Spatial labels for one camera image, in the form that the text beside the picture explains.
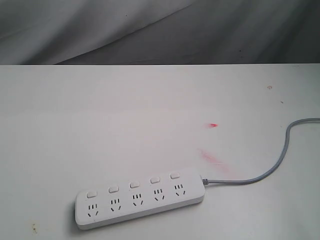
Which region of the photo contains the white five-outlet power strip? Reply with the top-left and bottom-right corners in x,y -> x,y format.
74,168 -> 205,230

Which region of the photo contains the grey backdrop cloth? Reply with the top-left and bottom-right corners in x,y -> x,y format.
0,0 -> 320,65

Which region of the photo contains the grey power cable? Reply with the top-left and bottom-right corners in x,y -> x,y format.
201,118 -> 320,187

